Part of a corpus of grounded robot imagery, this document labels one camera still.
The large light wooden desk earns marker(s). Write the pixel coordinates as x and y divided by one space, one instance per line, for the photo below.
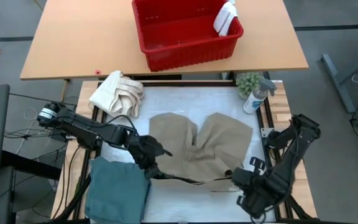
73 37

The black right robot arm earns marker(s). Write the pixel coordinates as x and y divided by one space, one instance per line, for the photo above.
303 133

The white spray bottle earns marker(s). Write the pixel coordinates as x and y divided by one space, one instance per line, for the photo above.
253 101

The red plastic laundry bin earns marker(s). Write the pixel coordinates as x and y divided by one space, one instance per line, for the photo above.
191 53

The grey metal desk leg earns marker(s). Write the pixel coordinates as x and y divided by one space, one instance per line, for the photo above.
337 84

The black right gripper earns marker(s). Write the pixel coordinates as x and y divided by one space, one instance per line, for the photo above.
266 193

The teal grey garment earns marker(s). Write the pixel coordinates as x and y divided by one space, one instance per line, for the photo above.
117 193

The black aluminium table frame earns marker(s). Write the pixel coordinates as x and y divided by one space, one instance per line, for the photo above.
87 174

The khaki garment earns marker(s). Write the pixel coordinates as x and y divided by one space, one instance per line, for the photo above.
216 143

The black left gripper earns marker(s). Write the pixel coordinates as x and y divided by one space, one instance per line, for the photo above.
145 149

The small pink object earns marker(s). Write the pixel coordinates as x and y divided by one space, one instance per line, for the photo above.
98 72

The cream canvas tote bag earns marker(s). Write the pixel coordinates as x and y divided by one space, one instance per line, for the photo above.
117 93

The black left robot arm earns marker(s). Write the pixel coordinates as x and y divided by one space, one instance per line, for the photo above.
82 127

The small white cloth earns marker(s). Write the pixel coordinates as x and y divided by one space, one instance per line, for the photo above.
225 18

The small potted green plant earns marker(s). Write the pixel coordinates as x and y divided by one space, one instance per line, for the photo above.
249 83

